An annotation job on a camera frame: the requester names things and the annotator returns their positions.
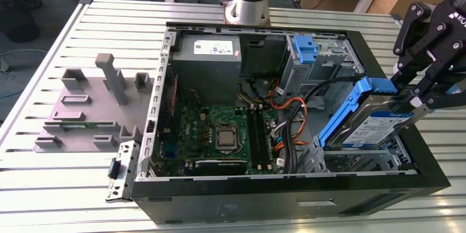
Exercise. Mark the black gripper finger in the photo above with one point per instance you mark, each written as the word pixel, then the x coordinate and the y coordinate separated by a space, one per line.
pixel 411 31
pixel 443 80

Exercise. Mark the hard disk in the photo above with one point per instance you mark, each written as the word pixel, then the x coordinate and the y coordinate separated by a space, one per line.
pixel 373 129

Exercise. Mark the metal disk bay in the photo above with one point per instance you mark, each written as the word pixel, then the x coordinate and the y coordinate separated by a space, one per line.
pixel 363 152

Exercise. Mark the blue plastic drive latch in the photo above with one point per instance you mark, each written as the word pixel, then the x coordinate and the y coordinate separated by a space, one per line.
pixel 304 50

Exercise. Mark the grey metal drive cage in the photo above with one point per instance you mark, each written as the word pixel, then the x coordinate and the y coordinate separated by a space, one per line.
pixel 297 74

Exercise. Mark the black RAM slot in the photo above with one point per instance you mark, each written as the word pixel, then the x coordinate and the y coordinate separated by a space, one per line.
pixel 253 134
pixel 263 140

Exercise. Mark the grey power supply unit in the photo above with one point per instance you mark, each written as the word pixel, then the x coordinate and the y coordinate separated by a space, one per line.
pixel 203 80

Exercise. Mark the CPU socket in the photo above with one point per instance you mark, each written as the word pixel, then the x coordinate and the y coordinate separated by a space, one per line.
pixel 227 127

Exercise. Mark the silver CPU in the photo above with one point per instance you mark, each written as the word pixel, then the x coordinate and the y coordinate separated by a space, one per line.
pixel 225 138

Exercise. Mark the green motherboard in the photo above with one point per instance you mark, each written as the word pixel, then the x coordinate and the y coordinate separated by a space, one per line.
pixel 196 118

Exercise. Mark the black PC case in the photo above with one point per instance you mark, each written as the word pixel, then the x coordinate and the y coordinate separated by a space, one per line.
pixel 255 200

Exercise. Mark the black graphics card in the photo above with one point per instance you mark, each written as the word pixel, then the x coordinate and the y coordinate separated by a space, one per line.
pixel 217 166

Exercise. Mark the grey parts rack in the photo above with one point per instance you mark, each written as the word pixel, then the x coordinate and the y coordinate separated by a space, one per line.
pixel 90 107

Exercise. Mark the blue VGA connector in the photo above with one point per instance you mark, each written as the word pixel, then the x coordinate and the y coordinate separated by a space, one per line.
pixel 113 168

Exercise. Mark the green RAM stick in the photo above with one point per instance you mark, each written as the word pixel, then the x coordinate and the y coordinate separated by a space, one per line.
pixel 77 126

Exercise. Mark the black bin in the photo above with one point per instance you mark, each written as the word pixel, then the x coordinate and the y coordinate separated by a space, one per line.
pixel 17 23

